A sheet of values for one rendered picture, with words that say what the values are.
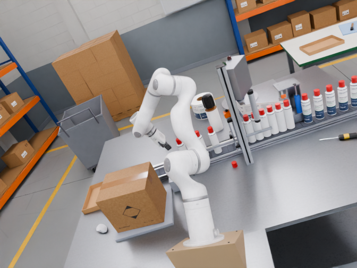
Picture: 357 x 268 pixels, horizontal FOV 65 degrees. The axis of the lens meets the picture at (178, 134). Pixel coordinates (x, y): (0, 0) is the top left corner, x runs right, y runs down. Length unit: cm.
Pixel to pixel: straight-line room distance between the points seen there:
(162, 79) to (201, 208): 62
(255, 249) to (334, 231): 89
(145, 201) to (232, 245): 57
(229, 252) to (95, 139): 295
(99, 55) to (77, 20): 163
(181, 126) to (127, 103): 393
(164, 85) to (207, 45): 492
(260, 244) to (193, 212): 36
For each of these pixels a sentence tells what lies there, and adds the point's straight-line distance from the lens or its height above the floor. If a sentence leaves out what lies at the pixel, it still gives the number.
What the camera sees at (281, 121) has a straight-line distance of 190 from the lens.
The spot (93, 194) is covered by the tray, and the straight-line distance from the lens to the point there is 227.
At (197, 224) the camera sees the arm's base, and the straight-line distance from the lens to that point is 130.
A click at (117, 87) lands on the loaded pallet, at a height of 61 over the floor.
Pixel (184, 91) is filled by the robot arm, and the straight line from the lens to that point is 141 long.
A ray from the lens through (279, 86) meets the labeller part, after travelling 192.
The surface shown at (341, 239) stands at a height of 22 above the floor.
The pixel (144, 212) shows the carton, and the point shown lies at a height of 96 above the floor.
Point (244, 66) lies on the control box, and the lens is 161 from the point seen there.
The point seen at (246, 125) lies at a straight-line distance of 183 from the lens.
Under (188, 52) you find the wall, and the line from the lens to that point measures 628.
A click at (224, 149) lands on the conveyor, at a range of 193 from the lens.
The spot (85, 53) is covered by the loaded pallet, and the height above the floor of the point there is 133.
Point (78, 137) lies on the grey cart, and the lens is 390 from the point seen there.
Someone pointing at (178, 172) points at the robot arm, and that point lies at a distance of 126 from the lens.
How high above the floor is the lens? 201
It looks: 29 degrees down
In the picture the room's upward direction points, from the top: 24 degrees counter-clockwise
